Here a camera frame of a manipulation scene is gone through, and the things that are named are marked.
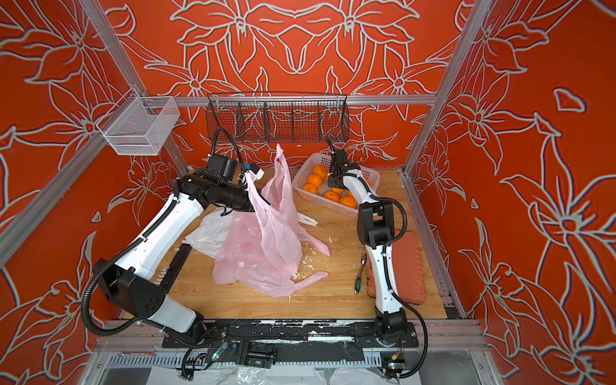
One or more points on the red plastic tool case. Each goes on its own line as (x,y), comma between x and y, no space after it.
(408,270)

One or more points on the pink printed plastic bag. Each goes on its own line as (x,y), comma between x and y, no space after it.
(264,248)

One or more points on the green handled screwdriver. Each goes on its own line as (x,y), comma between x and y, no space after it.
(358,277)

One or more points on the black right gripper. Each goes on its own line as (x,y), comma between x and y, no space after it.
(338,174)

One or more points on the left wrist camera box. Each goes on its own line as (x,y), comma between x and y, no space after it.
(222,167)

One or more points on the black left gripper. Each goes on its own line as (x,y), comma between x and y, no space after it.
(249,207)

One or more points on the white plastic bag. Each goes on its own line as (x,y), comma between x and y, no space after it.
(211,234)

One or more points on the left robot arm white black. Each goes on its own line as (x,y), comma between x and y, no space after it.
(125,281)

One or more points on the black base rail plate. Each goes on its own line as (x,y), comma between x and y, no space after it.
(268,342)

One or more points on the black wire wall basket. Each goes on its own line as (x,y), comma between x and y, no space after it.
(278,118)

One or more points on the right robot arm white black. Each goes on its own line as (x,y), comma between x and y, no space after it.
(381,222)

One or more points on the white wire wall basket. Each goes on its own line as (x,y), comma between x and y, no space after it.
(138,125)

